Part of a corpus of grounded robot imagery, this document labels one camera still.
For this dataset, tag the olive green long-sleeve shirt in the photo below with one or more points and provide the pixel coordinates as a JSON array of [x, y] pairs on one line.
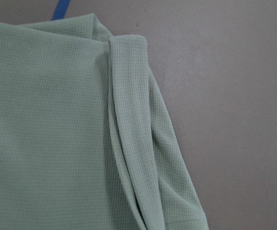
[[86, 141]]

